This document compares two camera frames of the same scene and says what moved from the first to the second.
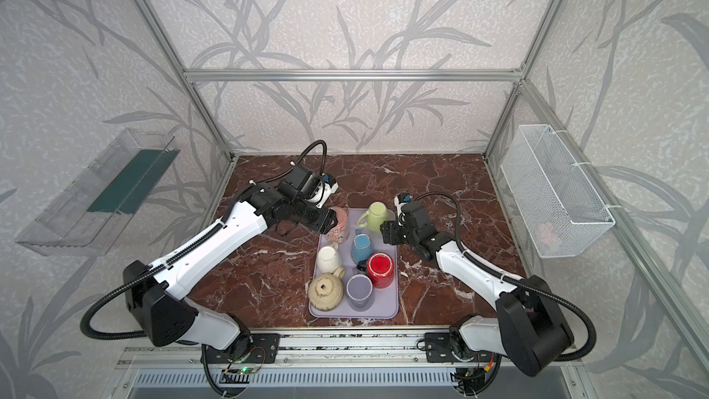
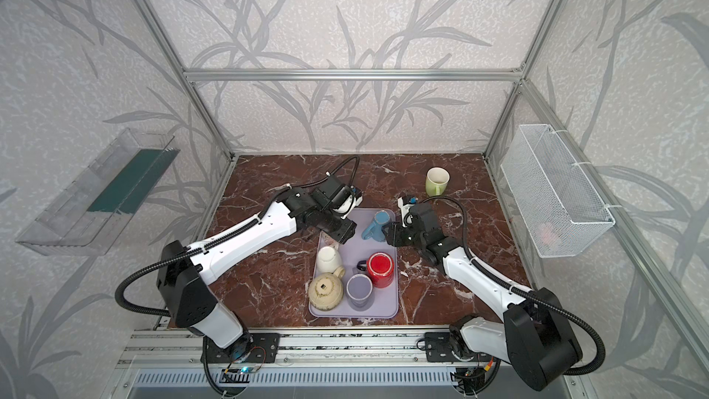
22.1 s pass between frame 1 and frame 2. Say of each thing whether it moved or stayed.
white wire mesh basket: stayed
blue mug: moved
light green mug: moved
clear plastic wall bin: stayed
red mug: stayed
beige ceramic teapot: stayed
